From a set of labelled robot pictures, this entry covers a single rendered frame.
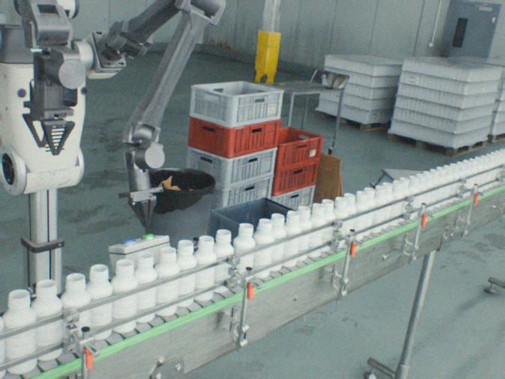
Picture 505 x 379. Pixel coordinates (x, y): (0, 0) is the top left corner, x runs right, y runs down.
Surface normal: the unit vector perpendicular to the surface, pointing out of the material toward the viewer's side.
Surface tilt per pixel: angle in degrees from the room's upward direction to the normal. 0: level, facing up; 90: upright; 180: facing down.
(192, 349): 90
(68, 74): 90
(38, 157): 90
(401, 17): 90
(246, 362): 0
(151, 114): 100
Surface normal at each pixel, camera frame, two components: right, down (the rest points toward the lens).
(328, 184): -0.69, 0.33
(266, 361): 0.11, -0.94
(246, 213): 0.71, 0.30
